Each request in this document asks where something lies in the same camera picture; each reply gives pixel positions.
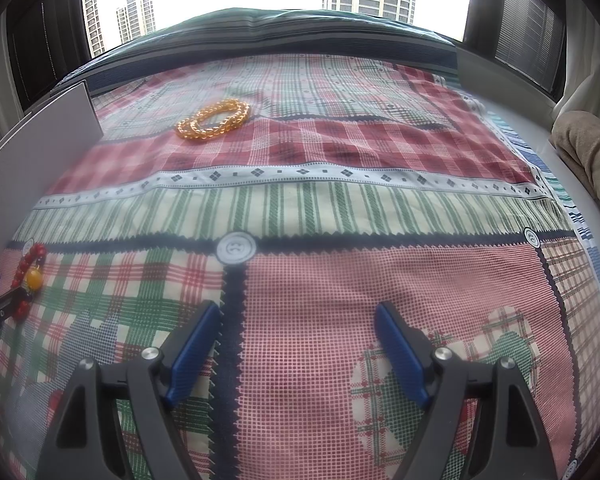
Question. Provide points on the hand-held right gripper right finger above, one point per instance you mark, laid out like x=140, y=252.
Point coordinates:
x=400, y=355

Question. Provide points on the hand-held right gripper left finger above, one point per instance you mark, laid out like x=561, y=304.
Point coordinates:
x=192, y=350

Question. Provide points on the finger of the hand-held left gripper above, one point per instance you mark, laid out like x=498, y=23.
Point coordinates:
x=5, y=299

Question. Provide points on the patchwork plaid quilt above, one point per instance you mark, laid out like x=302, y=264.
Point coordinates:
x=330, y=285

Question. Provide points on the grey bed side panel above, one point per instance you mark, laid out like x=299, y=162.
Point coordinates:
x=30, y=160

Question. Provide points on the slim tower building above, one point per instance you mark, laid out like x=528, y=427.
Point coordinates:
x=94, y=25

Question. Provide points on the beige cloth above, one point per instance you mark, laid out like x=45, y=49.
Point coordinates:
x=585, y=150

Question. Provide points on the grey bed ledge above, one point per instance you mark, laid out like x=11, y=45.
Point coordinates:
x=505, y=80

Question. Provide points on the twin tower building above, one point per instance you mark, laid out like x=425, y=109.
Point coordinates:
x=137, y=17

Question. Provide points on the white curtain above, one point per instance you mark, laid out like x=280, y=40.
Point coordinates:
x=590, y=90

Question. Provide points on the teal folded blanket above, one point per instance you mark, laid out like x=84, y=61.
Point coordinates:
x=280, y=25

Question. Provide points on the window insect screen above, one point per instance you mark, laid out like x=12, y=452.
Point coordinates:
x=530, y=25

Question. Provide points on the dark window frame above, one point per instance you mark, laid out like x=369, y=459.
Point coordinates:
x=45, y=35

